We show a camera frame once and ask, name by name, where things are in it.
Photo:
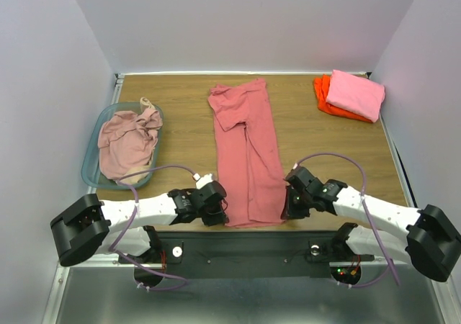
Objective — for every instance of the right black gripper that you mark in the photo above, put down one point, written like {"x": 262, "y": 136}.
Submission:
{"x": 292, "y": 207}

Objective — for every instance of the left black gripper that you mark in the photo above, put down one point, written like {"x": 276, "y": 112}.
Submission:
{"x": 219, "y": 217}

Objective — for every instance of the rose red t shirt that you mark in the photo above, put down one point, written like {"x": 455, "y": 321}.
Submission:
{"x": 248, "y": 161}

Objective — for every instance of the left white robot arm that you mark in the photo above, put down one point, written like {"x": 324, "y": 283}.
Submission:
{"x": 92, "y": 226}

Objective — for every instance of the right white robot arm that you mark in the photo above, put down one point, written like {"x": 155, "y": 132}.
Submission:
{"x": 424, "y": 238}

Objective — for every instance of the dusty pink t shirt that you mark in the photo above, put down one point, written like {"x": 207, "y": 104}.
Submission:
{"x": 110, "y": 144}

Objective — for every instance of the folded orange t shirt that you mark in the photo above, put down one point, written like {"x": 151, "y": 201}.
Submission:
{"x": 321, "y": 86}

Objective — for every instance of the folded pink t shirt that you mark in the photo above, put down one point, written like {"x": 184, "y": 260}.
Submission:
{"x": 356, "y": 94}

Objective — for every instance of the beige t shirt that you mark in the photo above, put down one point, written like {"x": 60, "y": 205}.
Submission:
{"x": 137, "y": 176}

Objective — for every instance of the clear blue plastic bin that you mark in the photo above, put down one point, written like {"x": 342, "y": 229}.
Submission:
{"x": 90, "y": 170}

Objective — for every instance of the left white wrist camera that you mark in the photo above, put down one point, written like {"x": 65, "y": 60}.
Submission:
{"x": 205, "y": 178}

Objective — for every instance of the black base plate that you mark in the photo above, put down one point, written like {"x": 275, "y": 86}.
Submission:
{"x": 254, "y": 254}

